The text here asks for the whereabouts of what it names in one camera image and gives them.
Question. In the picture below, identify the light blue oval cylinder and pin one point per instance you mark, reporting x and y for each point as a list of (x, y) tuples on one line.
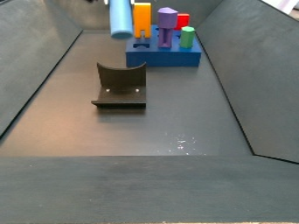
[(120, 19)]

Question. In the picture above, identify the black curved fixture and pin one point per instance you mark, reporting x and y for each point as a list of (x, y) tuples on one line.
[(121, 87)]

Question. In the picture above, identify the blue shape sorter base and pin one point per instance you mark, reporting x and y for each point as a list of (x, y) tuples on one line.
[(141, 50)]

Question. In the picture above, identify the green hexagon block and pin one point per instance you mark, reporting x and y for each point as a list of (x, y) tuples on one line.
[(186, 37)]

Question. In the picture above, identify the red rounded block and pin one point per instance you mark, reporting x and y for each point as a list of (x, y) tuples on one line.
[(182, 21)]

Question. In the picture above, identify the purple pentagon block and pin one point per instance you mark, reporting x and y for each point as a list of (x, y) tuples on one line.
[(166, 18)]

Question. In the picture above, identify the yellow arch block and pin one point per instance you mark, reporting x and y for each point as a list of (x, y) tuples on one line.
[(141, 19)]

